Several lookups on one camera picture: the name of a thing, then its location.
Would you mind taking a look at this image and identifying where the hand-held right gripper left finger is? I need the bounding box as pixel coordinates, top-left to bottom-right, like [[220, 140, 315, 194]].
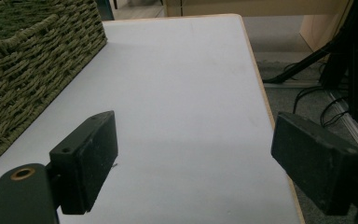
[[48, 110, 119, 216]]

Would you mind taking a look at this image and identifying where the silver aluminium rail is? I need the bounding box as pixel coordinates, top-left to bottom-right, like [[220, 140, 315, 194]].
[[326, 90, 358, 167]]

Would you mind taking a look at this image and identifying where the black metal stand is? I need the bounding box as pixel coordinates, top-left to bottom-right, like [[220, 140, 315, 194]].
[[262, 0, 358, 130]]

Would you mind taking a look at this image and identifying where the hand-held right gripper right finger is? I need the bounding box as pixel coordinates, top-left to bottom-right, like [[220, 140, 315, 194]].
[[270, 111, 358, 217]]

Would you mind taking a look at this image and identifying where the woven wicker basket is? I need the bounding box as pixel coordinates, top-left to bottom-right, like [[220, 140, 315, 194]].
[[0, 0, 108, 175]]

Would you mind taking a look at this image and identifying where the light wooden cabinet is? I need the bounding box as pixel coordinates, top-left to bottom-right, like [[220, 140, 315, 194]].
[[164, 0, 353, 53]]

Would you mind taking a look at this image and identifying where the black cable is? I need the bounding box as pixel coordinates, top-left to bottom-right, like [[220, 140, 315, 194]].
[[292, 86, 324, 115]]

